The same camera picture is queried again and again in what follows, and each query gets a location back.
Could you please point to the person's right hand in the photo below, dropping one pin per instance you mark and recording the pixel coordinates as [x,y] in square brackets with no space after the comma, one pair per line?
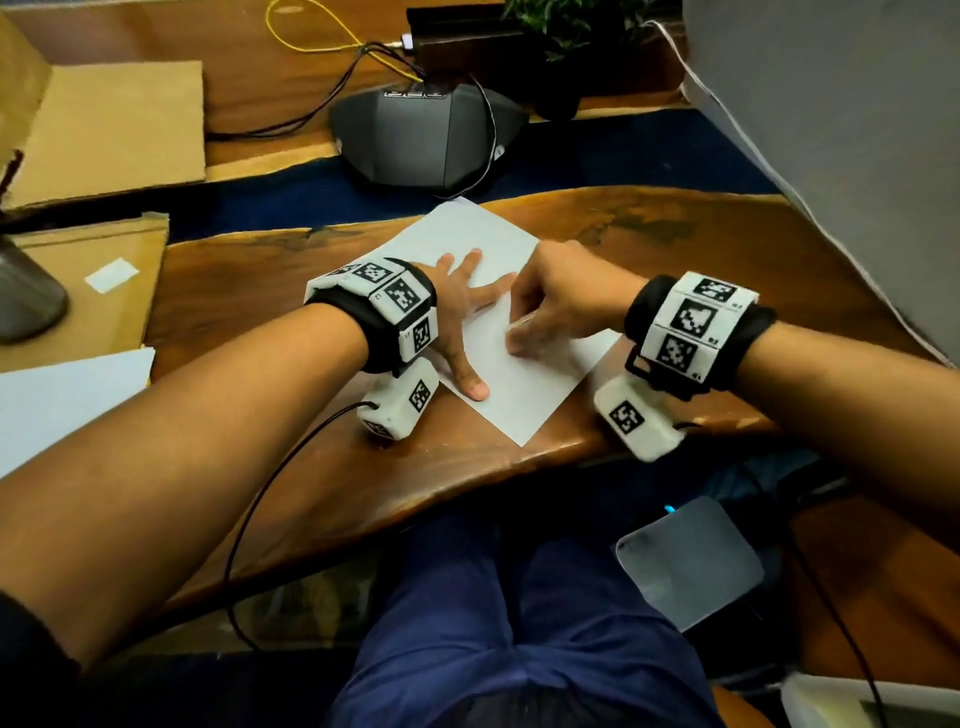
[574,292]

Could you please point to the person's left hand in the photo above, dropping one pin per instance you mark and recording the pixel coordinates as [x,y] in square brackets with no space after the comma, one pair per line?
[454,315]

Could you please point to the person's left middle finger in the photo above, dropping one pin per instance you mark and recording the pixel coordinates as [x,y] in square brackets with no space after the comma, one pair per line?
[469,264]

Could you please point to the person's left thumb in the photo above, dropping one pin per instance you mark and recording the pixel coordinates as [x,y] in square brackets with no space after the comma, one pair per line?
[466,371]

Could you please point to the person's right fingers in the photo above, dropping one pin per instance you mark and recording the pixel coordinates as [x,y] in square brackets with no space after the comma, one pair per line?
[529,337]

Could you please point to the white paper sheet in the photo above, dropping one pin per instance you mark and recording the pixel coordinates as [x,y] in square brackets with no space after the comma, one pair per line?
[517,382]

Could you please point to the person's right forearm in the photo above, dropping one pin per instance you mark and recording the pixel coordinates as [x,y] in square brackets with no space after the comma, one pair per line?
[855,409]

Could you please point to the person's left forearm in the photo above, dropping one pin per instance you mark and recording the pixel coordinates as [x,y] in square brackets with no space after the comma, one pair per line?
[180,450]

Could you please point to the left wristband with marker tags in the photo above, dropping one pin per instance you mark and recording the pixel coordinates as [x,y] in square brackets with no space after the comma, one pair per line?
[390,304]

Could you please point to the wristband with marker tags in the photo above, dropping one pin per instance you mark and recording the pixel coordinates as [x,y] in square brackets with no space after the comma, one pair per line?
[694,330]
[390,304]

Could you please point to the gray conference speaker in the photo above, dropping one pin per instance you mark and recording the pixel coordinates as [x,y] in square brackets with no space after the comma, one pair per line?
[420,139]

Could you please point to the right wristband with marker tags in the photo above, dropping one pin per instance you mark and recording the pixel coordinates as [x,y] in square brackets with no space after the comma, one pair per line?
[694,330]

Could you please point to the black box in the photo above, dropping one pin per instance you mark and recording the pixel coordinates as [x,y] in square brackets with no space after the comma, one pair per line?
[469,37]

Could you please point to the green potted plant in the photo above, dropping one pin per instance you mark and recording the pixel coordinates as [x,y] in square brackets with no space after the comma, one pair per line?
[570,30]

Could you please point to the blue trousers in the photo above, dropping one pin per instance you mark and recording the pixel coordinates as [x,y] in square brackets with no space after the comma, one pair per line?
[525,637]

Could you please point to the gray flat device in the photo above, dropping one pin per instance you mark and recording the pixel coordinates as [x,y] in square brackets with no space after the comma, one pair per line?
[690,562]

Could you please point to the small white sticker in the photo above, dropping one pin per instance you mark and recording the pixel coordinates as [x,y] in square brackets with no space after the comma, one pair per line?
[112,275]

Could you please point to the gray cushion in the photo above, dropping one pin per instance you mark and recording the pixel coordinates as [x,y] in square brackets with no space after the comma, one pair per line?
[840,135]

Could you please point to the large cardboard flap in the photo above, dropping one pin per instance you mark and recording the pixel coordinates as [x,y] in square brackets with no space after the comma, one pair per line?
[112,127]

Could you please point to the flat cardboard sheet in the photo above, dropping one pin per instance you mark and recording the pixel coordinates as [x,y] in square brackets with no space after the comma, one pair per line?
[67,315]

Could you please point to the stack of white paper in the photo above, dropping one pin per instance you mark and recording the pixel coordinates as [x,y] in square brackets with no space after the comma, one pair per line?
[60,405]

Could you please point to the dark gray rounded object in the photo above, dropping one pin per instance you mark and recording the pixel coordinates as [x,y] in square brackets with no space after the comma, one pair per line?
[26,296]

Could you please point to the white plastic container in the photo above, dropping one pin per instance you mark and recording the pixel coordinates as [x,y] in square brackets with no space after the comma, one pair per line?
[840,701]

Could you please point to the dark shirt sleeve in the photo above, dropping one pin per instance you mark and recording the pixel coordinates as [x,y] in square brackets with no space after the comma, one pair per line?
[30,667]

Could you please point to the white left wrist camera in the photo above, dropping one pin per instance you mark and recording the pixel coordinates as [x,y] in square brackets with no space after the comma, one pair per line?
[401,405]

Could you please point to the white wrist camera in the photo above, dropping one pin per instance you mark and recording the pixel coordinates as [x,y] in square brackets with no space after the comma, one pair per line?
[401,405]
[637,420]

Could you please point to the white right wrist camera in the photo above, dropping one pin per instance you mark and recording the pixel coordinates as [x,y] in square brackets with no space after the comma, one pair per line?
[637,420]

